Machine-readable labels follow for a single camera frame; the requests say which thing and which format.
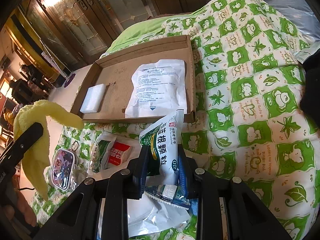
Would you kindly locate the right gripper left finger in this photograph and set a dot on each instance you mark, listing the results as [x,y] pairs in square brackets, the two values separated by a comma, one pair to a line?
[123,185]

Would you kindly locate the fairy print zip pouch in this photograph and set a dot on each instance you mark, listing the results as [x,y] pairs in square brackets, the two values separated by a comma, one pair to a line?
[62,168]

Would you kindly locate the white gauze pad packet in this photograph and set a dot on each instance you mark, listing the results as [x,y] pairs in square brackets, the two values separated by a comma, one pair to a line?
[158,89]

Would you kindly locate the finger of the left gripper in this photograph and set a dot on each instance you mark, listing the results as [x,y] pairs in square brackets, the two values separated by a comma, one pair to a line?
[25,140]

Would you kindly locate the green white granule sachet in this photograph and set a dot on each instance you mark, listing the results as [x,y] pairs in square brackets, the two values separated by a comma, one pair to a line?
[163,138]

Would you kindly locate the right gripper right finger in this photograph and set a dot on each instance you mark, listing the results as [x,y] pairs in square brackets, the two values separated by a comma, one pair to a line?
[201,185]

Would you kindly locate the standing banner sign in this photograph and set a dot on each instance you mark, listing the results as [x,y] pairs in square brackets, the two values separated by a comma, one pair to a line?
[65,76]

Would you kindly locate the green pillow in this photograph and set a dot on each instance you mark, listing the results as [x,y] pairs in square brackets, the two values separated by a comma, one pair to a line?
[155,28]

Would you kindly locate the person in dark clothes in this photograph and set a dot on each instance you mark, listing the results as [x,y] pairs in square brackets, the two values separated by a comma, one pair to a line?
[36,77]

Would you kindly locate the shallow cardboard tray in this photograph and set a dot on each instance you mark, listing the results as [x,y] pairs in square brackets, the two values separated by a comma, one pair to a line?
[115,71]

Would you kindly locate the yellow towel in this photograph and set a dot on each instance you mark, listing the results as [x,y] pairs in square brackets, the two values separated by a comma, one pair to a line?
[36,159]

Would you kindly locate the black garment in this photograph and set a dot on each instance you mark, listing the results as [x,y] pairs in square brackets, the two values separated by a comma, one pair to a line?
[310,101]

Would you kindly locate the green patterned quilt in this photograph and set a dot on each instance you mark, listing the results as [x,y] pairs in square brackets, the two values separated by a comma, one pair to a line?
[247,121]

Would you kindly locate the clear plastic stuffed bag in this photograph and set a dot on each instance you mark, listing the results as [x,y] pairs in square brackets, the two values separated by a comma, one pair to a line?
[299,13]

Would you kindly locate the wooden glass cabinet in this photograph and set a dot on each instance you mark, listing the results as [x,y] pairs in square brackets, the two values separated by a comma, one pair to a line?
[77,32]

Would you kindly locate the dark blue snack packet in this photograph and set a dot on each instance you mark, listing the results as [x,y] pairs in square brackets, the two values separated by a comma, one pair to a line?
[168,194]

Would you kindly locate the blue towel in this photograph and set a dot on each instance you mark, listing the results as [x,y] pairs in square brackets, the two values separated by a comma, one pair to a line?
[194,206]

